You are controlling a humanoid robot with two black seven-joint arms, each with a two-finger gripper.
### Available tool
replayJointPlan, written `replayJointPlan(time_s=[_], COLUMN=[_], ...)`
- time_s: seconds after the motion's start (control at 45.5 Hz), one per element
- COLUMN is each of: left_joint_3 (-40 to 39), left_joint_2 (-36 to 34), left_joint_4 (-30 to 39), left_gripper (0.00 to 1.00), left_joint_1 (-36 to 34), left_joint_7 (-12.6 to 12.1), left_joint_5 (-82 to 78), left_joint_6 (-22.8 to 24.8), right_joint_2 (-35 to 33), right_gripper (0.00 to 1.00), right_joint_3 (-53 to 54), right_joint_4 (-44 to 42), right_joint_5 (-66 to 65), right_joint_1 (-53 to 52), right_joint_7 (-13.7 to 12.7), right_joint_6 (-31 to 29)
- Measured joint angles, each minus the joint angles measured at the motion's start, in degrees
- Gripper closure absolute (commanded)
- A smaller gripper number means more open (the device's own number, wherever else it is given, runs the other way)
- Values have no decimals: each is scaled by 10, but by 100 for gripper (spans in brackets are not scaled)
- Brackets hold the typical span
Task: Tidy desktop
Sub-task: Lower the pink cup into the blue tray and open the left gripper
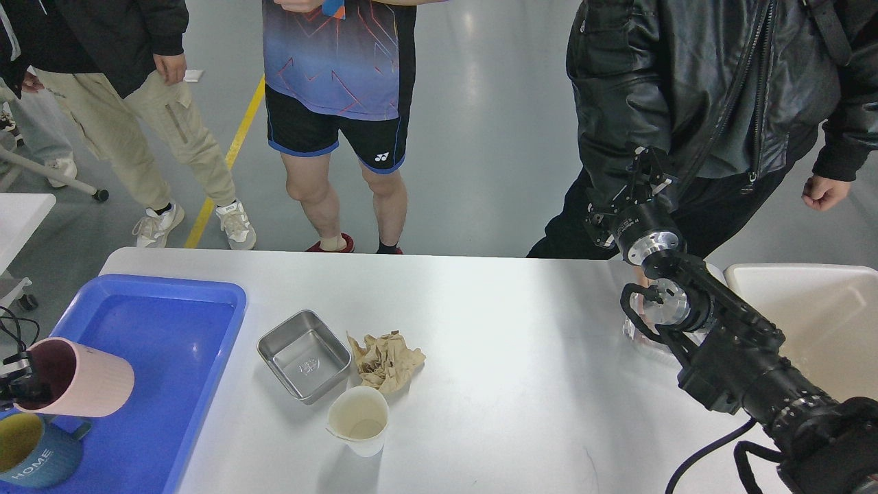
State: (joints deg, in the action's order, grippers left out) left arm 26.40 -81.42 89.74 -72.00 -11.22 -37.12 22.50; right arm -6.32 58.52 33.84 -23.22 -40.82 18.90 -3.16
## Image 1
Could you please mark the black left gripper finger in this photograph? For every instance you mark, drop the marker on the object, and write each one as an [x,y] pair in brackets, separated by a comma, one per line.
[20,382]

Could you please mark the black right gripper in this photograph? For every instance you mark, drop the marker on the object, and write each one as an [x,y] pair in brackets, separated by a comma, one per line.
[644,226]

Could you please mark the pink mug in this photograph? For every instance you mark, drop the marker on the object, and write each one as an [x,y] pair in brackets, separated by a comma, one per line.
[82,381]

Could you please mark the square stainless steel tray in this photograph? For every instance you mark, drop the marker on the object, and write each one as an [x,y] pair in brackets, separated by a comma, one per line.
[305,356]

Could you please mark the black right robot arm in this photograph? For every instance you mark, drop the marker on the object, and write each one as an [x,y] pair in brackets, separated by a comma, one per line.
[730,353]

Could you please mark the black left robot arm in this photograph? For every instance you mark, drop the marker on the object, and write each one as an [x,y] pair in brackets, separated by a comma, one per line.
[19,383]

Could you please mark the blue HOME mug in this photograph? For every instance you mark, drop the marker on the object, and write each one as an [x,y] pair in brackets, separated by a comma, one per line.
[41,450]

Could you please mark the person in black leather jacket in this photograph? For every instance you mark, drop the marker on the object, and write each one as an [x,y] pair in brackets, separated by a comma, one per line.
[735,92]

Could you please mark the blue plastic tray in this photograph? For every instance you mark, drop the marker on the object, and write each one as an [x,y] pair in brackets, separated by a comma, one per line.
[177,334]

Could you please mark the white side table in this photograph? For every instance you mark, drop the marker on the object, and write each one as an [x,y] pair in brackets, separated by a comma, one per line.
[21,213]

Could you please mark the beige plastic bin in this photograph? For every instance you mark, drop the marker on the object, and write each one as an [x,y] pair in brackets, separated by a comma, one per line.
[828,314]

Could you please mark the white chair base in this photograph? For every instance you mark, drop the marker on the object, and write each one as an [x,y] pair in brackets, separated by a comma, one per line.
[38,142]

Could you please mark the crumpled brown paper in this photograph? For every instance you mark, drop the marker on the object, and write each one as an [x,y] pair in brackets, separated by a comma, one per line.
[385,363]

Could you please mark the person in khaki trousers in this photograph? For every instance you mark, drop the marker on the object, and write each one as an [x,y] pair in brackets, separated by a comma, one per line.
[112,66]

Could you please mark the person in blue shorts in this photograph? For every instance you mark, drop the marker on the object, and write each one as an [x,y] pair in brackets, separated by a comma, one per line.
[341,69]

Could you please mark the white paper cup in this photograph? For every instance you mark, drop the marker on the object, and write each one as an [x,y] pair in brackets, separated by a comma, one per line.
[359,418]

